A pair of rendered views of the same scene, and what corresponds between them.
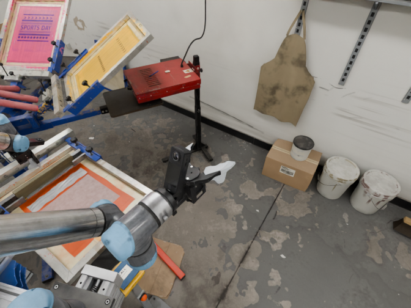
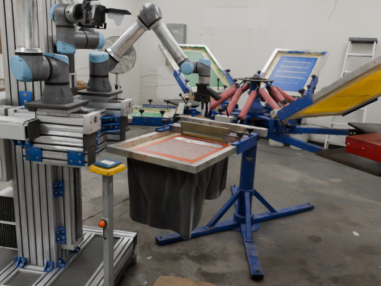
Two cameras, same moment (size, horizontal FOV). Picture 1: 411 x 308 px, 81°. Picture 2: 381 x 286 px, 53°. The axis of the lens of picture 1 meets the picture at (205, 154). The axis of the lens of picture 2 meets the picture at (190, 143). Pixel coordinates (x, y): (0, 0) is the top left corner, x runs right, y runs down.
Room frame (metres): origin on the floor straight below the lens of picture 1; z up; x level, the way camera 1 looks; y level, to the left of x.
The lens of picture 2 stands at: (0.67, -1.45, 1.56)
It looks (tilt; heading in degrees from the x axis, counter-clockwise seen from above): 15 degrees down; 86
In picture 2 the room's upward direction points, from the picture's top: 3 degrees clockwise
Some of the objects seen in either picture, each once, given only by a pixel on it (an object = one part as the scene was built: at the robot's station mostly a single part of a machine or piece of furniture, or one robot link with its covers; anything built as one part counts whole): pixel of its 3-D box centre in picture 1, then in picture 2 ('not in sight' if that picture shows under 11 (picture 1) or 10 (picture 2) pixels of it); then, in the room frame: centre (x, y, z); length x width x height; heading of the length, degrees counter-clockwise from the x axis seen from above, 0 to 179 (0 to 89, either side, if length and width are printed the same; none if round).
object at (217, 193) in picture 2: not in sight; (210, 189); (0.93, 0.62, 0.74); 0.46 x 0.04 x 0.42; 56
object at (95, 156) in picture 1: (85, 152); (244, 143); (1.15, 0.82, 0.98); 0.30 x 0.05 x 0.07; 56
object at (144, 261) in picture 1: (136, 245); (69, 40); (0.26, 0.18, 1.56); 0.11 x 0.08 x 0.11; 51
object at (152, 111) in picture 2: not in sight; (144, 104); (0.47, 1.72, 1.05); 1.08 x 0.61 x 0.23; 176
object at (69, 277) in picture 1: (71, 197); (186, 143); (0.79, 0.78, 0.97); 0.79 x 0.58 x 0.04; 56
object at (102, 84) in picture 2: not in sight; (98, 82); (0.24, 0.92, 1.31); 0.15 x 0.15 x 0.10
